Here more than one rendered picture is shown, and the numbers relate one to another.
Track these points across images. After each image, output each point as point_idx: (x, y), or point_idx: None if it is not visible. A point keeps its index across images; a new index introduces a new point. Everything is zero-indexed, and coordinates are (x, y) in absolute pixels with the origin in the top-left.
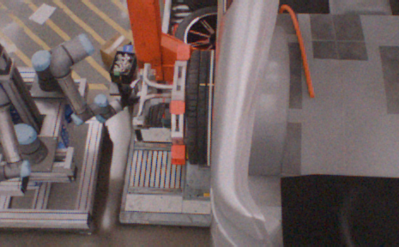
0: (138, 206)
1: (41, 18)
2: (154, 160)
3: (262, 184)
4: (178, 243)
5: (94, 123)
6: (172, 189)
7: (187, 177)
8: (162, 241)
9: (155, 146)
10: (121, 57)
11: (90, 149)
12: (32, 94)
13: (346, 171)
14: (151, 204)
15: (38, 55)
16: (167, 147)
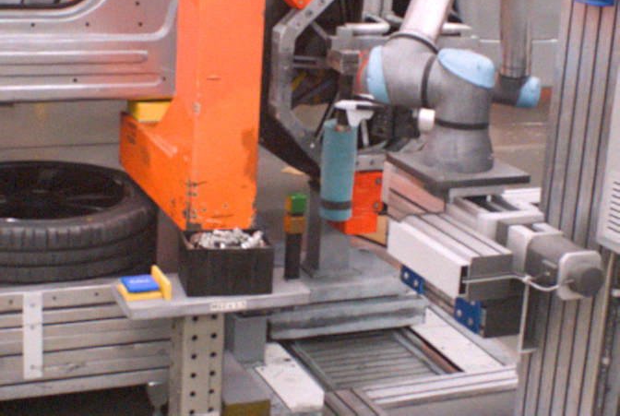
0: (490, 366)
1: None
2: (362, 377)
3: None
4: (502, 344)
5: (372, 396)
6: (411, 343)
7: (390, 280)
8: (518, 358)
9: (324, 374)
10: (211, 241)
11: (451, 385)
12: (521, 172)
13: None
14: (470, 354)
15: (464, 57)
16: (312, 362)
